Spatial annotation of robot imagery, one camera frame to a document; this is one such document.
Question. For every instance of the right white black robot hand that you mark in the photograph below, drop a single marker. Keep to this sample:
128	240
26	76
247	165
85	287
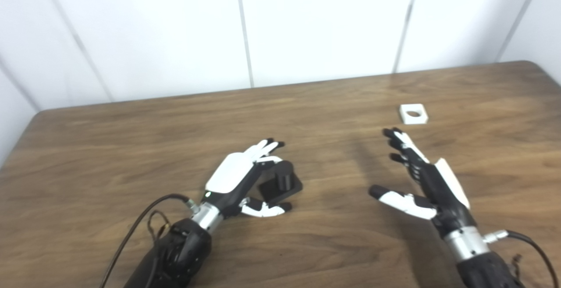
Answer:
442	191

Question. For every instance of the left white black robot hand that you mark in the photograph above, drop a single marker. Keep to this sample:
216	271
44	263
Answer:
228	174

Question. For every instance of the white square piece with hole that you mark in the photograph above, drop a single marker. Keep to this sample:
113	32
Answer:
420	120

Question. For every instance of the black peg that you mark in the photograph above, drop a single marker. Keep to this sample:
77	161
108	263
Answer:
285	178

